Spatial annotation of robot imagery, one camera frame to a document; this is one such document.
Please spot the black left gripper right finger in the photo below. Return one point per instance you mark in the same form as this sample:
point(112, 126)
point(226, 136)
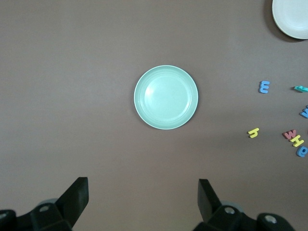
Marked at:
point(209, 207)

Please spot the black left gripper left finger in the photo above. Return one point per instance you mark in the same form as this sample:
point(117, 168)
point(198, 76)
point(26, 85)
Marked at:
point(72, 202)

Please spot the brown table mat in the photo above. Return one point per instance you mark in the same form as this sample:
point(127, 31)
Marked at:
point(72, 72)

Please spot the yellow foam uppercase H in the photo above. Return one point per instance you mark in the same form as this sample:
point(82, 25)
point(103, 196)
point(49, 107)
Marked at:
point(296, 140)

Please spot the blue foam letter W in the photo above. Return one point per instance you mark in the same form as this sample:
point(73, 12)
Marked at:
point(305, 112)

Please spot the blue foam letter m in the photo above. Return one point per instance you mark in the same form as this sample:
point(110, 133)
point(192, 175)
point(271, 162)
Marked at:
point(262, 87)

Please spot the green plate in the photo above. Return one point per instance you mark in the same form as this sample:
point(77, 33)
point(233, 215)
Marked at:
point(166, 97)

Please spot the teal foam letter R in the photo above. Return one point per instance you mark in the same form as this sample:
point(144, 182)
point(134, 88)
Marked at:
point(300, 88)

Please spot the cream white plate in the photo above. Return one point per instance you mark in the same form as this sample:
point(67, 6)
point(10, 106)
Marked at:
point(293, 16)

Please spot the yellow foam lowercase h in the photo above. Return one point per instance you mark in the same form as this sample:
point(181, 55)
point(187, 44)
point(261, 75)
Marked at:
point(251, 131)

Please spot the blue foam letter e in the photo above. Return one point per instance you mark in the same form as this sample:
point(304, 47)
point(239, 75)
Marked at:
point(299, 152)

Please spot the red foam letter w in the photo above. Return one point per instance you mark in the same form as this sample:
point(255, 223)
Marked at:
point(288, 135)

